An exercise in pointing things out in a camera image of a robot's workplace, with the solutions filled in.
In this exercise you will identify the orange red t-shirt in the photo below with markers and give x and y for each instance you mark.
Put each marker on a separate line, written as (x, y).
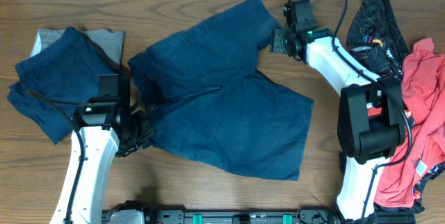
(423, 93)

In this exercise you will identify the black patterned garment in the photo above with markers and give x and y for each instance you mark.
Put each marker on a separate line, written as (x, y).
(375, 40)

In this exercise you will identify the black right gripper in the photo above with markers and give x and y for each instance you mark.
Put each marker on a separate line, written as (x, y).
(277, 39)

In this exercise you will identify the navy blue shorts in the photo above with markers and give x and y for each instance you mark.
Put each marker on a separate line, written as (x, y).
(68, 70)
(211, 104)

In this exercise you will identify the folded grey garment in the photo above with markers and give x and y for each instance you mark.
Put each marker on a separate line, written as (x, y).
(111, 42)

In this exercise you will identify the folded navy blue shorts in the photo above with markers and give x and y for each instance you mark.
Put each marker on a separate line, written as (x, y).
(68, 70)

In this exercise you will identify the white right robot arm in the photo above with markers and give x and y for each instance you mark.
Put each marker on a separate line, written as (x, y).
(371, 119)

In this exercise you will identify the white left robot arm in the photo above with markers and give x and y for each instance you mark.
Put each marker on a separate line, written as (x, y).
(102, 132)

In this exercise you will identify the white garment care label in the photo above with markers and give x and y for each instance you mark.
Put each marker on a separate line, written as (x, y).
(421, 168)

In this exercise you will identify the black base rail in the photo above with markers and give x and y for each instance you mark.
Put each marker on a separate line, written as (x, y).
(137, 212)

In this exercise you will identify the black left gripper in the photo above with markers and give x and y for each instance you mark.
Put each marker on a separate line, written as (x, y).
(140, 134)

